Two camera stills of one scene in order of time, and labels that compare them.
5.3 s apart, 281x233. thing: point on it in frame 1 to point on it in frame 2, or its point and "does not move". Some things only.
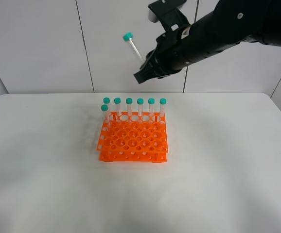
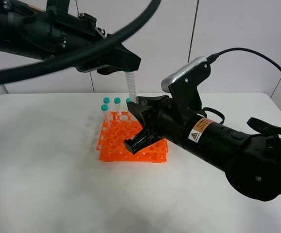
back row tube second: [117, 100] does not move
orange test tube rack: [134, 137] does not move
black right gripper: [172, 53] to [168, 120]
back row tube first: [106, 100] does not move
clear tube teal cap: [128, 37] to [131, 85]
